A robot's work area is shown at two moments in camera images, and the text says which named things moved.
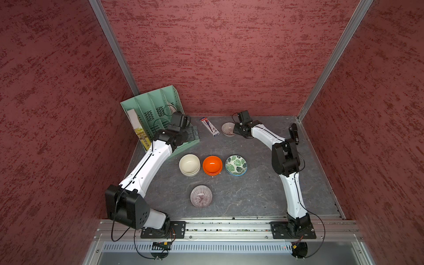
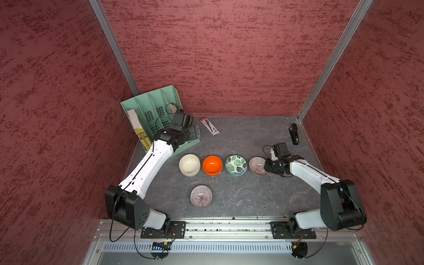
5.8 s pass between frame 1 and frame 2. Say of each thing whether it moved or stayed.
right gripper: moved
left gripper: stayed
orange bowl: stayed
